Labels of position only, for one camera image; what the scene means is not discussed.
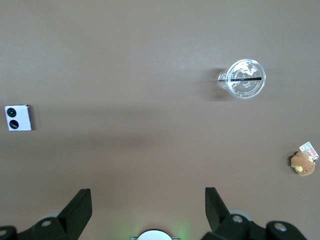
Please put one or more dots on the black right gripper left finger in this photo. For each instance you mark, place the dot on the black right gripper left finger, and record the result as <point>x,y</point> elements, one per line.
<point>75,212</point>

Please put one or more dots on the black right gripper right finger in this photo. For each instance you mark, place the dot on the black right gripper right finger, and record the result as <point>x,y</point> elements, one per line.
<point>220,217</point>

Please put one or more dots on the lavender flip phone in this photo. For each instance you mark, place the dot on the lavender flip phone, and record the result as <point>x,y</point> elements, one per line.
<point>22,117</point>

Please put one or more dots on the paper tag of bear plush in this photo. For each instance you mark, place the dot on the paper tag of bear plush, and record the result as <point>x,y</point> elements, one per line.
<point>307,147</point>

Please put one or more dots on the clear plastic lidded cup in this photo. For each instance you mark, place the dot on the clear plastic lidded cup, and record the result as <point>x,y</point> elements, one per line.
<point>250,88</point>

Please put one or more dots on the black drinking straw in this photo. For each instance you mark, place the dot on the black drinking straw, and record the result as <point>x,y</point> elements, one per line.
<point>247,79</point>

